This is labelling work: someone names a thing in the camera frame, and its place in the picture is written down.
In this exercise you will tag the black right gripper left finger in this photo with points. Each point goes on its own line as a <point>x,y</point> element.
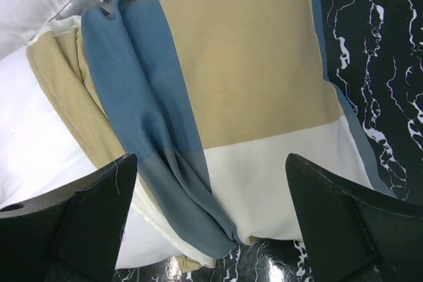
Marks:
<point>71,233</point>

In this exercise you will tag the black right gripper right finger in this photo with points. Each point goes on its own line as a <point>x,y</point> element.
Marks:
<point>353,233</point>

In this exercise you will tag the blue beige patchwork pillowcase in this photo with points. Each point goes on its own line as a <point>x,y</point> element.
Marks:
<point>211,96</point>

